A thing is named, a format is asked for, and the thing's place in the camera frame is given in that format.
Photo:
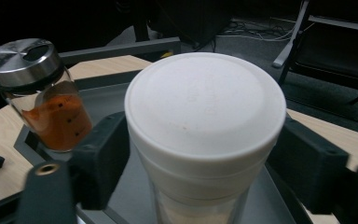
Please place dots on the glass spice jar metal lid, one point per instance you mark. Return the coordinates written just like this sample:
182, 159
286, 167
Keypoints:
43, 105

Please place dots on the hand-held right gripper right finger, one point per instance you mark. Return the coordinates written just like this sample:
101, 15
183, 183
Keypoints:
313, 161

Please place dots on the white metal frame desk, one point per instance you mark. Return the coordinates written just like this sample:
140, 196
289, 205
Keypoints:
287, 49

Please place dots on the black folding chair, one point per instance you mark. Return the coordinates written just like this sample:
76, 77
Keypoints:
335, 53

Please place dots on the white lidded jar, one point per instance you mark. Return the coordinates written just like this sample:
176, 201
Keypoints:
205, 115

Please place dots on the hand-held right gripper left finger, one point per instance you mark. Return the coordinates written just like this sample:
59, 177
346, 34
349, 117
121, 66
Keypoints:
99, 161

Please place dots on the black stand striped base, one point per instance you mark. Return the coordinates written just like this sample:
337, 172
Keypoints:
141, 25

